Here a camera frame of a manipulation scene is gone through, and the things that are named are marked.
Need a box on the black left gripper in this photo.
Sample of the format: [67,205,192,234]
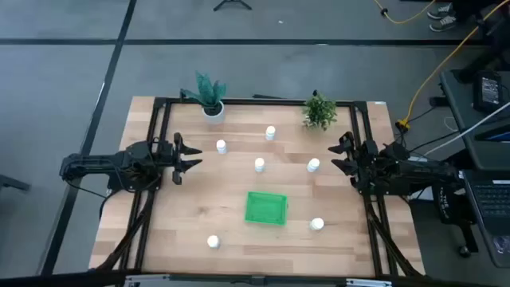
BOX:
[153,132,204,186]

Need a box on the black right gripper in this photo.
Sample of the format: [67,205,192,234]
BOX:
[328,131,379,191]

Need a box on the green plastic basket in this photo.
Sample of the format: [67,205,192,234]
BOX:
[244,191,288,227]

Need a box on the teal plant in white pot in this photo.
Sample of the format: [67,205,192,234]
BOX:
[179,70,228,125]

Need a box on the small green leafy plant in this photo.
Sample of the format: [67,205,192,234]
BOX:
[301,90,339,132]

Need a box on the white paper sheet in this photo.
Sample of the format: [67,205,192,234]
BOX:
[399,154,435,201]

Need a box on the black bag with white print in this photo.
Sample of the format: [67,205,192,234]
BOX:
[432,183,479,225]

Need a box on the black side desk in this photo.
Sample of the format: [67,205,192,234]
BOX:
[439,68,510,172]

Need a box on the black laptop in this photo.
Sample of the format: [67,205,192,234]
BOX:
[461,169,510,269]

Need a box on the black tripod foot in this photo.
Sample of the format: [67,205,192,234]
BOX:
[213,0,253,12]

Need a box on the person's shoe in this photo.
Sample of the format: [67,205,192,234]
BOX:
[429,15,459,33]
[426,2,455,20]

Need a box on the black stand pole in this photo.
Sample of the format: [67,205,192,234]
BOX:
[453,15,510,85]

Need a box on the black stand foot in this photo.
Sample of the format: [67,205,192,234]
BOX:
[0,174,32,193]

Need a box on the yellow extension cable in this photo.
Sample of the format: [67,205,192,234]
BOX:
[395,0,510,132]

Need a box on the black aluminium table frame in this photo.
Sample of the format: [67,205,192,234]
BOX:
[95,95,426,280]

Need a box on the white cable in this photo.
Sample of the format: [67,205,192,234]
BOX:
[422,101,510,157]

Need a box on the black camera rig beam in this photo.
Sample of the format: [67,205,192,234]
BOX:
[0,269,510,287]

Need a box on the yellow cable with black plug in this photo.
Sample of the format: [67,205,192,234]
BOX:
[373,0,437,25]

